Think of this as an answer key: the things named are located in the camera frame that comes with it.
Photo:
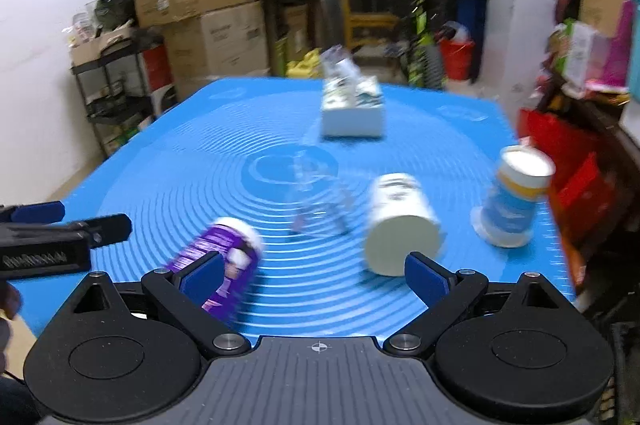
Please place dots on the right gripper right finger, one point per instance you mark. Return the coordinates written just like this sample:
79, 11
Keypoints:
449, 298

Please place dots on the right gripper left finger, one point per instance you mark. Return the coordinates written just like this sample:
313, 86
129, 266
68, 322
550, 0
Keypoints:
176, 298

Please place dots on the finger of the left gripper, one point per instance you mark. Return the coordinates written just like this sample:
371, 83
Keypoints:
104, 231
38, 214

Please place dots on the purple paper cup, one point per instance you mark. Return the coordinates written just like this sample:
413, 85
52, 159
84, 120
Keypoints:
242, 248

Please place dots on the white printed paper cup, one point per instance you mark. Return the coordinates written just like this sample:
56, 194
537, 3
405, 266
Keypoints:
401, 221

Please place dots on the blue yellow paper cup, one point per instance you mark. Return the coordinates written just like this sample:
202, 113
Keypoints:
522, 181

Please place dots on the clear plastic cup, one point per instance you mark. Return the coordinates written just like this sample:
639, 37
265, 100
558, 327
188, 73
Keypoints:
321, 202

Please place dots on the blue silicone baking mat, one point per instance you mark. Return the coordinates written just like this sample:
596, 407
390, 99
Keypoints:
252, 149

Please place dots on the black metal shelf rack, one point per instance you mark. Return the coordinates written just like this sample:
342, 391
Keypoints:
112, 111

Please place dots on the dark wooden side table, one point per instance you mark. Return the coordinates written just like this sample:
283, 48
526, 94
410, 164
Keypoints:
595, 188

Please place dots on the white tissue box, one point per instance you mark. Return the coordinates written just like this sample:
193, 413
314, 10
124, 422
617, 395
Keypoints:
352, 104

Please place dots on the lower cardboard box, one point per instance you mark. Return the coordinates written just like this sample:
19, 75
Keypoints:
225, 43

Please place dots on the red plastic bucket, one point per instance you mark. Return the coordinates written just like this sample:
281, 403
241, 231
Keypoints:
457, 58

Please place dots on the black bicycle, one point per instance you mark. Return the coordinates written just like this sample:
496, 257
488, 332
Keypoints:
419, 56

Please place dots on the green white carton box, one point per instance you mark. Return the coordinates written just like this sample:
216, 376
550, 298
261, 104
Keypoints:
580, 52

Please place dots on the white chest freezer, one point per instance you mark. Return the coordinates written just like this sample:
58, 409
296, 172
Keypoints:
515, 45

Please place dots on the yellow wooden chair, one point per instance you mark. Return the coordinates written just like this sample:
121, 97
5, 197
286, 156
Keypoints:
363, 26

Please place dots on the teal plastic storage bin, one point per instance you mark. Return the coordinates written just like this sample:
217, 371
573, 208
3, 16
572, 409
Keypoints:
633, 81

